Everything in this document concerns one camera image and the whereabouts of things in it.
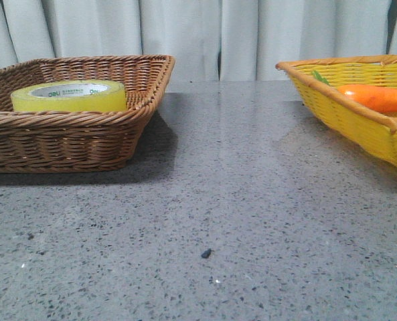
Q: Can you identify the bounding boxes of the yellow tape roll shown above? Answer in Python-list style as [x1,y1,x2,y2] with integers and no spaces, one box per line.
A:
[10,80,128,112]

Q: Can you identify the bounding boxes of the small black debris piece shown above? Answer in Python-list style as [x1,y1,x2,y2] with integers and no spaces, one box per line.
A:
[201,248,212,259]

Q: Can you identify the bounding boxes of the white curtain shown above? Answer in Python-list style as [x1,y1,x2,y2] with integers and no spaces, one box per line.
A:
[0,0,397,82]

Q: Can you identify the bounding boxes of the brown wicker basket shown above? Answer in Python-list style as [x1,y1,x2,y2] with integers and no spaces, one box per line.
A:
[0,55,175,173]

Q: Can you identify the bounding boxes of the yellow woven basket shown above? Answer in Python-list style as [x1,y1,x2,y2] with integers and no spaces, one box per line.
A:
[276,55,397,167]

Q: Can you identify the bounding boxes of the orange toy carrot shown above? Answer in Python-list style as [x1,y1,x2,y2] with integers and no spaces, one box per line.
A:
[311,70,397,114]

